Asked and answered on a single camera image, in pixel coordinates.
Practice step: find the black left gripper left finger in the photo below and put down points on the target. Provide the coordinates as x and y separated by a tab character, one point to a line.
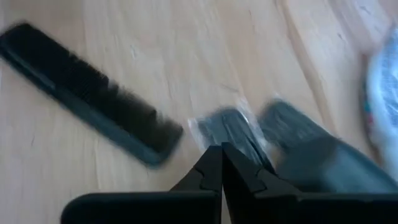
205	177

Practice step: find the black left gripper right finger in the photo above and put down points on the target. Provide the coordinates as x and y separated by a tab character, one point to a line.
245	177

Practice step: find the dark gray remote-like item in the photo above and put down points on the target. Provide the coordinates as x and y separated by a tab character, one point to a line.
326	161

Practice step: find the black comb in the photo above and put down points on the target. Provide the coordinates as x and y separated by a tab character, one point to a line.
77	87

